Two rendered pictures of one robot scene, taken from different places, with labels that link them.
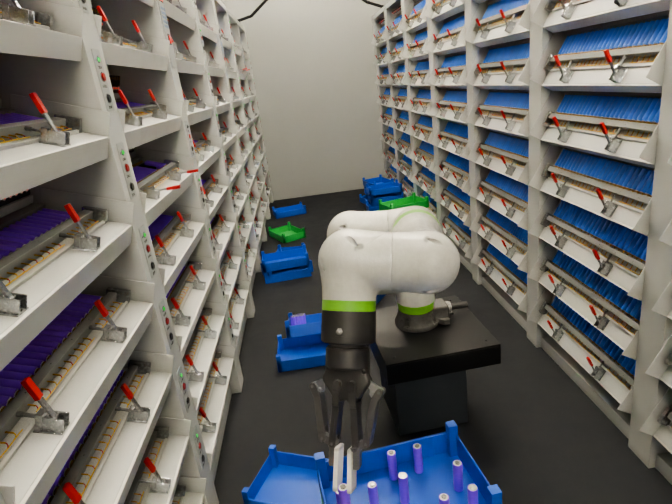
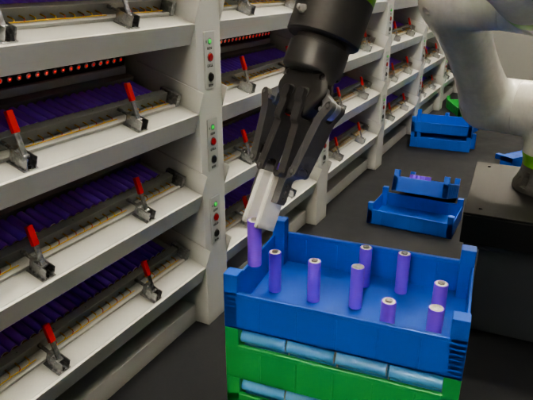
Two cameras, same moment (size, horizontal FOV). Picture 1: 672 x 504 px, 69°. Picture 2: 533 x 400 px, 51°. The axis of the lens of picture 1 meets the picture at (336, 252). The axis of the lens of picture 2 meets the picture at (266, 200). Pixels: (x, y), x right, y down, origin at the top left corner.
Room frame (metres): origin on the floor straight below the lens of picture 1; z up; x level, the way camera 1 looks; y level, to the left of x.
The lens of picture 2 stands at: (0.09, -0.30, 0.83)
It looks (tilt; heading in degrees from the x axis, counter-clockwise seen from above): 22 degrees down; 30
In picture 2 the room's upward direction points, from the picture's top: straight up
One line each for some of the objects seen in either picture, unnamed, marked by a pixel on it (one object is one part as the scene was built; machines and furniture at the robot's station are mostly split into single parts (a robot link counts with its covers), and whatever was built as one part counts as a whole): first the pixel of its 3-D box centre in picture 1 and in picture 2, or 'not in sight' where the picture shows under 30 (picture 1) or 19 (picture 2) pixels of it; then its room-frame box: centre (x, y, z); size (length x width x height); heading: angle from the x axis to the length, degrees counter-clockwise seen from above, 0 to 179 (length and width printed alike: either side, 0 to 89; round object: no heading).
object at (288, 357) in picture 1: (310, 348); (415, 210); (1.98, 0.17, 0.04); 0.30 x 0.20 x 0.08; 92
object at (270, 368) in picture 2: not in sight; (350, 333); (0.72, -0.07, 0.36); 0.30 x 0.20 x 0.08; 99
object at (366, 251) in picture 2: (392, 464); (365, 265); (0.79, -0.06, 0.44); 0.02 x 0.02 x 0.06
